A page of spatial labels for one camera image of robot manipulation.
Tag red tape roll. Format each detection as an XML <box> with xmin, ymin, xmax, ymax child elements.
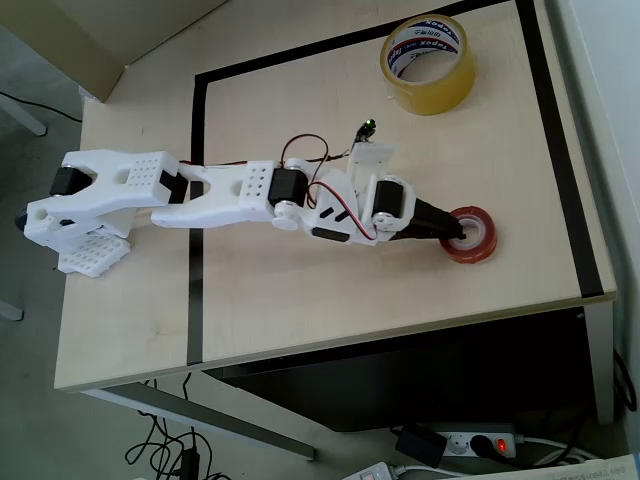
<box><xmin>439</xmin><ymin>204</ymin><xmax>500</xmax><ymax>265</ymax></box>

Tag yellow tape roll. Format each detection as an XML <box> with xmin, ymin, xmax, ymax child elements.
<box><xmin>378</xmin><ymin>13</ymin><xmax>477</xmax><ymax>116</ymax></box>

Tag black power adapter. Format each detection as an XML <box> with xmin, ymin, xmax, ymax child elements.
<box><xmin>394</xmin><ymin>424</ymin><xmax>447</xmax><ymax>469</ymax></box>

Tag black round plug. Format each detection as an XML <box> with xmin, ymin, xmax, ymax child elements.
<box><xmin>469</xmin><ymin>433</ymin><xmax>497</xmax><ymax>459</ymax></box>

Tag grey upright table leg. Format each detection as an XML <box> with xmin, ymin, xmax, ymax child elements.
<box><xmin>582</xmin><ymin>294</ymin><xmax>616</xmax><ymax>426</ymax></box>

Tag small white power strip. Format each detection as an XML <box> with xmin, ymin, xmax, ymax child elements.
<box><xmin>342</xmin><ymin>460</ymin><xmax>397</xmax><ymax>480</ymax></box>

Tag grey slanted table beam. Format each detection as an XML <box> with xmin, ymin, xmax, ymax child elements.
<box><xmin>82</xmin><ymin>369</ymin><xmax>319</xmax><ymax>461</ymax></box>

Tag printed paper sheet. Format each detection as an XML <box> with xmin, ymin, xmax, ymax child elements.
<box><xmin>444</xmin><ymin>453</ymin><xmax>640</xmax><ymax>480</ymax></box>

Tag beige board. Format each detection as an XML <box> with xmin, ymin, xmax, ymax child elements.
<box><xmin>0</xmin><ymin>0</ymin><xmax>231</xmax><ymax>104</ymax></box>

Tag white furniture bar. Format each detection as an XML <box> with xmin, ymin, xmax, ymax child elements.
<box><xmin>0</xmin><ymin>92</ymin><xmax>49</xmax><ymax>136</ymax></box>

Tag red white gripper servo cable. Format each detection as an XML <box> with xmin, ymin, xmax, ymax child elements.
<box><xmin>306</xmin><ymin>181</ymin><xmax>380</xmax><ymax>242</ymax></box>

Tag small camera on white mount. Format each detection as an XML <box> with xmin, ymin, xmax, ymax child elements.
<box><xmin>347</xmin><ymin>118</ymin><xmax>396</xmax><ymax>177</ymax></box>

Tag red looped servo cable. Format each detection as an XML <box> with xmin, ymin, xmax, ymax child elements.
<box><xmin>281</xmin><ymin>133</ymin><xmax>351</xmax><ymax>167</ymax></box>

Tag white power strip red switch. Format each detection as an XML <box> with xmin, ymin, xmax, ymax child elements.
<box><xmin>439</xmin><ymin>423</ymin><xmax>525</xmax><ymax>459</ymax></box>

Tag white power cable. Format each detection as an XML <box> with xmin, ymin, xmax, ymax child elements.
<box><xmin>519</xmin><ymin>435</ymin><xmax>597</xmax><ymax>465</ymax></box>

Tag black looped cable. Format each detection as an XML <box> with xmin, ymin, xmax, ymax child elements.
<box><xmin>612</xmin><ymin>348</ymin><xmax>638</xmax><ymax>414</ymax></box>

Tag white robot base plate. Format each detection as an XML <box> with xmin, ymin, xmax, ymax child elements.
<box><xmin>54</xmin><ymin>232</ymin><xmax>133</xmax><ymax>279</ymax></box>

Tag black floor cables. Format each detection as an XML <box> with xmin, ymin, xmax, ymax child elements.
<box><xmin>124</xmin><ymin>374</ymin><xmax>221</xmax><ymax>480</ymax></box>

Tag thin black cable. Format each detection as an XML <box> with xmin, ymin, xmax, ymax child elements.
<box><xmin>0</xmin><ymin>91</ymin><xmax>83</xmax><ymax>123</ymax></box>

